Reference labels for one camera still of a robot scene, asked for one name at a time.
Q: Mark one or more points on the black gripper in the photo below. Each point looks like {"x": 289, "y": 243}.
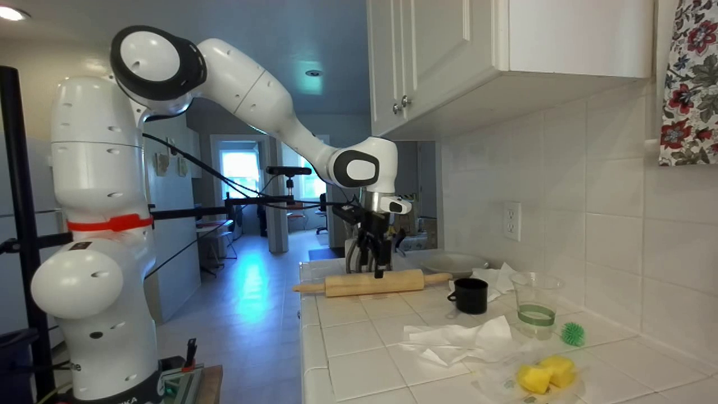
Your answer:
{"x": 377, "y": 227}

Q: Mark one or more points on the wooden rolling pin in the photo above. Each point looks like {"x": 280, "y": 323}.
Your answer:
{"x": 373, "y": 284}

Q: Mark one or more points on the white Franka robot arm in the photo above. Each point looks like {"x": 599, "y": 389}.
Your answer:
{"x": 97, "y": 148}

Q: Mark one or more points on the striped tissue box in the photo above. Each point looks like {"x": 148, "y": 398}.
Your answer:
{"x": 353, "y": 259}

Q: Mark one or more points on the white plate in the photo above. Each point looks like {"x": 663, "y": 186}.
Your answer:
{"x": 444, "y": 261}

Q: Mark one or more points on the black mug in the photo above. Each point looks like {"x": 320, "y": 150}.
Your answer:
{"x": 472, "y": 297}

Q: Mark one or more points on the white paper towel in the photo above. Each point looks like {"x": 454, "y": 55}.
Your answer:
{"x": 456, "y": 340}

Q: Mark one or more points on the bright window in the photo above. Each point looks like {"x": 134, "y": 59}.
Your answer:
{"x": 239, "y": 172}
{"x": 305, "y": 182}

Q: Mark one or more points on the crumpled clear plastic wrap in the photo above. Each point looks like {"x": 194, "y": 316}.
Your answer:
{"x": 504, "y": 282}

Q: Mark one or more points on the metal cabinet knob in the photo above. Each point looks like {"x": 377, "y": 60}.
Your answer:
{"x": 397, "y": 105}
{"x": 406, "y": 99}

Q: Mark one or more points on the glass jar with green band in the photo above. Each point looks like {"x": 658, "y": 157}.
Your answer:
{"x": 537, "y": 315}

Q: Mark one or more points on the clear plastic bag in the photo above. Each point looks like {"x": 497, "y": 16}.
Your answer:
{"x": 500, "y": 383}

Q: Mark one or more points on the yellow lemon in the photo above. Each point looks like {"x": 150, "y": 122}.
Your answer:
{"x": 534, "y": 380}

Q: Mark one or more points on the green scrubber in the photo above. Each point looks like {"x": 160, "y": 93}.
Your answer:
{"x": 572, "y": 334}

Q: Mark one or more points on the yellow sponge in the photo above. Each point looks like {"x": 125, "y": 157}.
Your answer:
{"x": 562, "y": 370}

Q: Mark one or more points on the wooden base board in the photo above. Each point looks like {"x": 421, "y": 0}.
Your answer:
{"x": 212, "y": 384}

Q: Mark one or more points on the red and black clamp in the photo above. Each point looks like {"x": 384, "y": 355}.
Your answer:
{"x": 189, "y": 350}

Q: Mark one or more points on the white upper cabinet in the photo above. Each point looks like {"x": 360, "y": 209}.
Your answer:
{"x": 508, "y": 46}

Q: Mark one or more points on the floral curtain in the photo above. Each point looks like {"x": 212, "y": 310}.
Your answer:
{"x": 692, "y": 81}

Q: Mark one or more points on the black stand pole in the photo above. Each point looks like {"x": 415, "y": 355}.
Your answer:
{"x": 22, "y": 225}

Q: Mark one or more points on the dark blue bin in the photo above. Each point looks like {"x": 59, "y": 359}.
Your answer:
{"x": 13, "y": 366}

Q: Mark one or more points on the recessed ceiling light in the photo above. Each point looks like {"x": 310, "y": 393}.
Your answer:
{"x": 12, "y": 11}

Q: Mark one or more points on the black camera on stand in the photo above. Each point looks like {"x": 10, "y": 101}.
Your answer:
{"x": 287, "y": 172}

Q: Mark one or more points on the white wall outlet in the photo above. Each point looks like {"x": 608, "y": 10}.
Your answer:
{"x": 511, "y": 220}

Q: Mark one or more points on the black camera mounting bar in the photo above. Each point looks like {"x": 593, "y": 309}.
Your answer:
{"x": 203, "y": 209}

